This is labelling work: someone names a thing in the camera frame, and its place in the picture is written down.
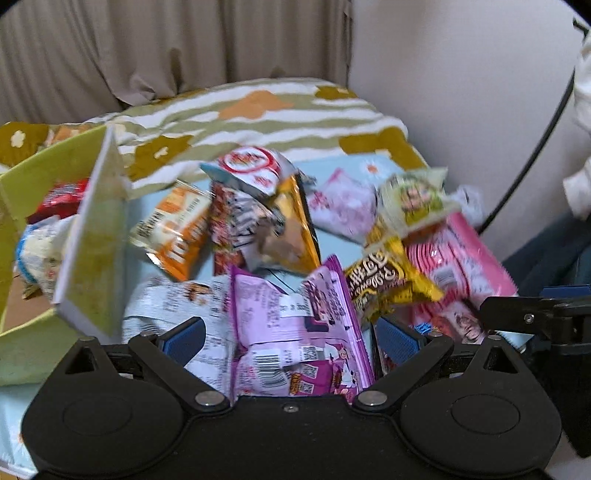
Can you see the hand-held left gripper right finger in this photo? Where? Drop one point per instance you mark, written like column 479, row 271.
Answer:
column 397, row 339

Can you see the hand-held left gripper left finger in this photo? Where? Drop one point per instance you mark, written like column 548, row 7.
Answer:
column 187, row 334

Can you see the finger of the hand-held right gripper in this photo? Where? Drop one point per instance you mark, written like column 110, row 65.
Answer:
column 508, row 310
column 564, row 291

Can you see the white printed snack packet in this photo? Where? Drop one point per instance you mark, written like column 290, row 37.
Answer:
column 175, row 300

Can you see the pink cartoon snack packet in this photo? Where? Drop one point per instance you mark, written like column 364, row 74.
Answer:
column 457, row 323

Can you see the pink striped snack packet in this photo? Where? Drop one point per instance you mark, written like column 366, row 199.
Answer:
column 457, row 258

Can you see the purple snack packet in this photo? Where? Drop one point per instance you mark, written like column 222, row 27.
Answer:
column 295, row 323

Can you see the green cardboard box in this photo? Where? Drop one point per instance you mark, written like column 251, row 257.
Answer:
column 97, row 258

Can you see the red black snack packet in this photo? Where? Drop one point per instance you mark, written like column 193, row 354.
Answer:
column 231, row 217

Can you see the green white cartoon snack packet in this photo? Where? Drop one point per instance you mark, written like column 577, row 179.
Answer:
column 415, row 198

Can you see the person's dark trousers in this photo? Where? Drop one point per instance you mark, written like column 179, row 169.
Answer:
column 545, row 258

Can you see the brown yellow snack packet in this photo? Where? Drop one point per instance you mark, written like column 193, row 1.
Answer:
column 383, row 277

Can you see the orange snack packet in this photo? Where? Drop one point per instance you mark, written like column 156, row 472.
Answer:
column 173, row 230

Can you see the pale pink snack packet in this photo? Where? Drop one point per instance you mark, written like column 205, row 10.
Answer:
column 344, row 203

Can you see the person's white shirt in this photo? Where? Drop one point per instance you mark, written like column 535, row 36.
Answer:
column 579, row 138

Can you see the white blue snack packet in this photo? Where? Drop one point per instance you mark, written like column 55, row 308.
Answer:
column 41, row 254

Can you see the light blue red-circle snack packet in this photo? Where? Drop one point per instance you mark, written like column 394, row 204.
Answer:
column 249, row 166

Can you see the floral striped blanket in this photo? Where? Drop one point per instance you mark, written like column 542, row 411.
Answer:
column 277, row 120

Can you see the beige curtain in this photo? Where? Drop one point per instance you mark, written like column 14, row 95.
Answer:
column 161, row 46

